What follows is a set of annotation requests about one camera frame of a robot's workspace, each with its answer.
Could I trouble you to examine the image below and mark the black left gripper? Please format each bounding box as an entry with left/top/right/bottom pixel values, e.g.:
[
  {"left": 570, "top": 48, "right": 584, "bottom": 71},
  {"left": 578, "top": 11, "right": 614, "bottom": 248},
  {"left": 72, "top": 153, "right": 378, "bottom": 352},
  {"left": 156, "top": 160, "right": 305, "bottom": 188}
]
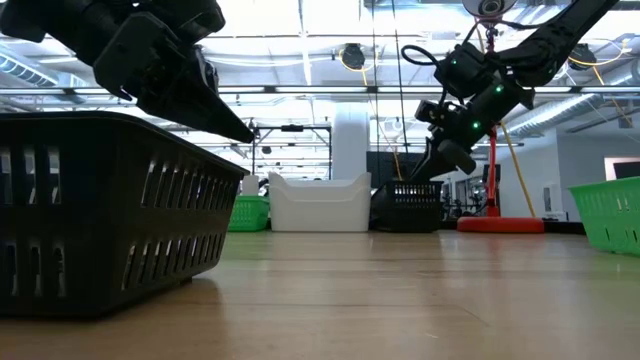
[{"left": 93, "top": 0, "right": 255, "bottom": 145}]

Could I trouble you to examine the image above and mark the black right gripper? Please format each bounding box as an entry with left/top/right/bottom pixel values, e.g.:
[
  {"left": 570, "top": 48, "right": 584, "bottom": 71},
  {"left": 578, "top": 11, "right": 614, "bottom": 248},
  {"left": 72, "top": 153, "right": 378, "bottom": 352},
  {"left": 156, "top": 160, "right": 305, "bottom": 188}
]
[{"left": 409, "top": 82, "right": 524, "bottom": 184}]

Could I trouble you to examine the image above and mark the black slotted plastic basket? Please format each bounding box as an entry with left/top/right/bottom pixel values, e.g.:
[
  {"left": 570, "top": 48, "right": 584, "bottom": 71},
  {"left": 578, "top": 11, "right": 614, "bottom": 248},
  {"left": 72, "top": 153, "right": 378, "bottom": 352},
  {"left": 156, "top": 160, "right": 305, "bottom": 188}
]
[
  {"left": 369, "top": 182, "right": 396, "bottom": 232},
  {"left": 0, "top": 110, "right": 250, "bottom": 322},
  {"left": 383, "top": 179, "right": 445, "bottom": 234}
]

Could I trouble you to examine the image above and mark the white plastic basket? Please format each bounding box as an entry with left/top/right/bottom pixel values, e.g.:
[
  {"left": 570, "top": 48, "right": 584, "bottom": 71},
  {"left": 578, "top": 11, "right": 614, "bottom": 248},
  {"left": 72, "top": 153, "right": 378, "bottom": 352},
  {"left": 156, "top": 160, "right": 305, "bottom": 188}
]
[
  {"left": 269, "top": 188, "right": 372, "bottom": 234},
  {"left": 267, "top": 171, "right": 373, "bottom": 202}
]

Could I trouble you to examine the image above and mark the green slotted plastic basket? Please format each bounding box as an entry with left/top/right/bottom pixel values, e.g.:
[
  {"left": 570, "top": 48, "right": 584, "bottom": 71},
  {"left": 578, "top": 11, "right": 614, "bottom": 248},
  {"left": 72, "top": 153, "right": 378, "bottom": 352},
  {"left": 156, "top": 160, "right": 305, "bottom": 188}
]
[
  {"left": 567, "top": 175, "right": 640, "bottom": 258},
  {"left": 227, "top": 194, "right": 272, "bottom": 207},
  {"left": 227, "top": 199, "right": 271, "bottom": 233}
]

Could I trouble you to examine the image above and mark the black panel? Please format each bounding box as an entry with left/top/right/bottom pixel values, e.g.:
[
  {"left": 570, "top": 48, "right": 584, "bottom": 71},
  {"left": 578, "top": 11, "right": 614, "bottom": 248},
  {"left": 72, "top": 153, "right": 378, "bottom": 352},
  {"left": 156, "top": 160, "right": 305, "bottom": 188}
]
[{"left": 365, "top": 150, "right": 427, "bottom": 189}]

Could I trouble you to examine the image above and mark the red desk lamp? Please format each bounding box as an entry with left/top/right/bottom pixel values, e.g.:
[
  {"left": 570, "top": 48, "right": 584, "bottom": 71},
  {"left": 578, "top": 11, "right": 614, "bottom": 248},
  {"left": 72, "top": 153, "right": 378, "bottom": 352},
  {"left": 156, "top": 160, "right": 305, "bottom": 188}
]
[{"left": 455, "top": 0, "right": 546, "bottom": 235}]

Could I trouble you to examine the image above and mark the small white boxy object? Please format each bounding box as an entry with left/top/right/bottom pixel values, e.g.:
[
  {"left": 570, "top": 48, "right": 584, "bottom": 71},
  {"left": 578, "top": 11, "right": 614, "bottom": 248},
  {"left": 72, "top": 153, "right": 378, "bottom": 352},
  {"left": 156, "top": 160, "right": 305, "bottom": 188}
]
[{"left": 240, "top": 174, "right": 261, "bottom": 198}]

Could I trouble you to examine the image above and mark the dark monitor screen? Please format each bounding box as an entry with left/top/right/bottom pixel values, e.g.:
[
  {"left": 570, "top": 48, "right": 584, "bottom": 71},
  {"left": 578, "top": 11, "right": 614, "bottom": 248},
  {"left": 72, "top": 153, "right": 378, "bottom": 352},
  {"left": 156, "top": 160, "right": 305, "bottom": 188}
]
[{"left": 603, "top": 156, "right": 640, "bottom": 182}]

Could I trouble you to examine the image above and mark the yellow hanging cable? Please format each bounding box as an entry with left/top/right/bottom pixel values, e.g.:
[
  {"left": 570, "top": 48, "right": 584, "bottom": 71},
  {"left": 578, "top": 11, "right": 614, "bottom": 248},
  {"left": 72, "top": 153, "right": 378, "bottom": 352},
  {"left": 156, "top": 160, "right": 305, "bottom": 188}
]
[{"left": 498, "top": 121, "right": 538, "bottom": 219}]

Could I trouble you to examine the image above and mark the black metal rig frame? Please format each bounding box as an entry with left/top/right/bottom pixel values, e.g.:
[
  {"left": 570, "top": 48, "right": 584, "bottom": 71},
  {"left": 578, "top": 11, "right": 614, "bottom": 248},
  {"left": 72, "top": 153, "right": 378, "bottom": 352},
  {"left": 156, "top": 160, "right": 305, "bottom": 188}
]
[{"left": 251, "top": 124, "right": 333, "bottom": 181}]

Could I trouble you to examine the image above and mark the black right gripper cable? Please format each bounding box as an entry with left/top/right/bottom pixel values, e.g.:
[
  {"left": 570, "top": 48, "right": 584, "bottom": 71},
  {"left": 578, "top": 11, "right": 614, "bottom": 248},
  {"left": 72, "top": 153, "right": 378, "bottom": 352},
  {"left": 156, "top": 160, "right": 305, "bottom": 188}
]
[{"left": 400, "top": 44, "right": 442, "bottom": 69}]

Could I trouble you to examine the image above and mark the black ceiling cable reel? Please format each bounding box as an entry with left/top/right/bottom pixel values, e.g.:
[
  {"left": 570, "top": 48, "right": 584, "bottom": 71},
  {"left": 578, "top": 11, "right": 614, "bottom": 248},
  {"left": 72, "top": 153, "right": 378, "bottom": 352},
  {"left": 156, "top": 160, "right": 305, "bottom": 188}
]
[
  {"left": 569, "top": 43, "right": 597, "bottom": 72},
  {"left": 341, "top": 43, "right": 367, "bottom": 72}
]

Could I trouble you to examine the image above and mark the silver ventilation duct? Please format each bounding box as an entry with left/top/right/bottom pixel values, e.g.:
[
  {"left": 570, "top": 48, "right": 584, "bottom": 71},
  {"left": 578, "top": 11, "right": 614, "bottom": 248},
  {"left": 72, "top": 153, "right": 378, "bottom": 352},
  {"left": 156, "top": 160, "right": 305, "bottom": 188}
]
[
  {"left": 503, "top": 58, "right": 640, "bottom": 142},
  {"left": 0, "top": 49, "right": 64, "bottom": 89}
]

